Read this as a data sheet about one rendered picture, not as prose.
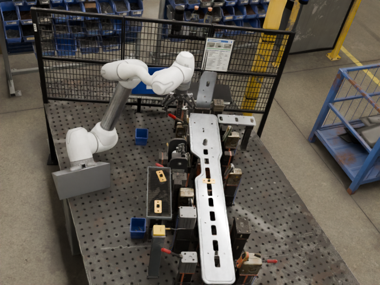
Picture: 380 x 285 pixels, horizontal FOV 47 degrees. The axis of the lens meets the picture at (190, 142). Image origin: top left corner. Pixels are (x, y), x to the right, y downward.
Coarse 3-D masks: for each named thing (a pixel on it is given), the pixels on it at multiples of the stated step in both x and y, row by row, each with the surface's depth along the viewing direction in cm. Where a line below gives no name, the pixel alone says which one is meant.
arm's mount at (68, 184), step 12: (84, 168) 290; (96, 168) 286; (108, 168) 291; (60, 180) 279; (72, 180) 284; (84, 180) 289; (96, 180) 295; (108, 180) 300; (60, 192) 287; (72, 192) 293; (84, 192) 298
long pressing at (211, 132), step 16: (192, 128) 315; (208, 128) 318; (192, 144) 304; (208, 144) 306; (208, 208) 266; (224, 208) 268; (208, 224) 258; (224, 224) 259; (208, 240) 250; (224, 240) 251; (208, 256) 243; (224, 256) 244; (208, 272) 236; (224, 272) 237
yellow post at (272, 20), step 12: (276, 0) 308; (276, 12) 315; (264, 24) 328; (276, 24) 321; (264, 36) 328; (276, 36) 329; (264, 48) 335; (264, 60) 343; (264, 72) 352; (252, 84) 360; (240, 108) 388; (252, 108) 378
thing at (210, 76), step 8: (208, 72) 311; (216, 72) 311; (200, 80) 315; (208, 80) 316; (200, 88) 320; (208, 88) 321; (200, 96) 326; (208, 96) 326; (200, 104) 331; (208, 104) 332
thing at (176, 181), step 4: (176, 180) 266; (180, 180) 266; (176, 184) 264; (180, 184) 264; (176, 188) 267; (172, 192) 273; (176, 192) 270; (172, 196) 273; (176, 196) 273; (172, 200) 276; (176, 200) 276; (172, 204) 279; (176, 204) 279; (172, 208) 282; (176, 208) 282; (172, 212) 285; (172, 216) 288; (168, 220) 291; (172, 220) 291
